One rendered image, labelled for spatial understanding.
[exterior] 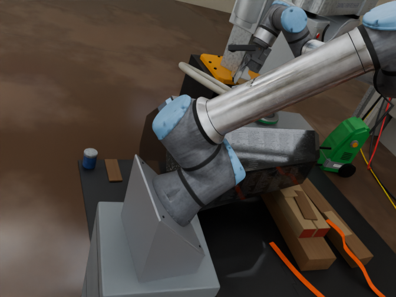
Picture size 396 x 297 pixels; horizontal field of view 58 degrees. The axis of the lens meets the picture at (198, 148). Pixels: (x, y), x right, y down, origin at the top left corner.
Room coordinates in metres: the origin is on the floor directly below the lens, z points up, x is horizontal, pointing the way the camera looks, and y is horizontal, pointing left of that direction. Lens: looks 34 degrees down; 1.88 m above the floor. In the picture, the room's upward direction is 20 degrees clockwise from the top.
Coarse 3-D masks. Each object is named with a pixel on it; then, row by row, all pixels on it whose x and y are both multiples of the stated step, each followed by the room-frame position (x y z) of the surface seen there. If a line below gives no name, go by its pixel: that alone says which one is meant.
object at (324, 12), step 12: (300, 0) 2.12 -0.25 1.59; (312, 0) 2.09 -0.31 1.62; (324, 0) 2.09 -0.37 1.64; (336, 0) 2.17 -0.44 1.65; (348, 0) 2.34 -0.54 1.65; (360, 0) 2.55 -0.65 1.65; (372, 0) 2.74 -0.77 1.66; (312, 12) 2.09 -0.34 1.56; (324, 12) 2.11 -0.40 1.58; (336, 12) 2.26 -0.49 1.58; (348, 12) 2.45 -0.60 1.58; (360, 12) 2.62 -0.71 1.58
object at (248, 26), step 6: (234, 6) 2.99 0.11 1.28; (264, 6) 2.87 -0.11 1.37; (234, 18) 2.97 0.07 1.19; (240, 18) 2.93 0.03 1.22; (258, 18) 2.88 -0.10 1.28; (234, 24) 2.97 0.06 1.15; (240, 24) 2.91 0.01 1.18; (246, 24) 2.89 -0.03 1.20; (252, 24) 2.89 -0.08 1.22; (258, 24) 2.88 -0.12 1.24; (246, 30) 2.91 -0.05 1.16; (252, 30) 2.88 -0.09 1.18
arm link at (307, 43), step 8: (296, 40) 1.40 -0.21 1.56; (304, 40) 1.41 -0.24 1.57; (312, 40) 1.40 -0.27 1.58; (296, 48) 1.41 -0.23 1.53; (304, 48) 1.37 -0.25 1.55; (312, 48) 1.33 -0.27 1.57; (296, 56) 1.42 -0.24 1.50; (368, 72) 1.03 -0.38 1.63; (376, 72) 0.98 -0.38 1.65; (360, 80) 1.07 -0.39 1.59; (368, 80) 1.03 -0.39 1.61; (376, 80) 0.97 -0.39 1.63; (384, 80) 0.93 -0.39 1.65; (392, 80) 0.90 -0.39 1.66; (376, 88) 0.98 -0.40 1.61; (384, 88) 0.94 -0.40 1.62; (392, 88) 0.91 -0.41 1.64; (392, 96) 0.94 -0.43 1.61
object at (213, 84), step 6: (180, 66) 1.56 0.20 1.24; (186, 66) 1.53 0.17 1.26; (192, 66) 1.77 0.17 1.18; (186, 72) 1.50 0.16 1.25; (192, 72) 1.47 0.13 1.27; (198, 72) 1.79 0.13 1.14; (198, 78) 1.45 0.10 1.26; (204, 78) 1.44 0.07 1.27; (210, 78) 1.83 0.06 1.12; (204, 84) 1.43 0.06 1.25; (210, 84) 1.42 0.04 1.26; (216, 84) 1.84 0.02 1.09; (222, 84) 1.85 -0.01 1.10; (216, 90) 1.41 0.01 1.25; (222, 90) 1.42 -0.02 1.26; (228, 90) 1.84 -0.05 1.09
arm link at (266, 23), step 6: (270, 6) 1.55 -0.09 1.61; (276, 6) 1.53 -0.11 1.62; (270, 12) 1.51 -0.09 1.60; (264, 18) 1.53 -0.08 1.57; (270, 18) 1.49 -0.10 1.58; (264, 24) 1.50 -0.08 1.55; (270, 24) 1.50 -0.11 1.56; (270, 30) 1.49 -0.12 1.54; (276, 30) 1.50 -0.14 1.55; (276, 36) 1.51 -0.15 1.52
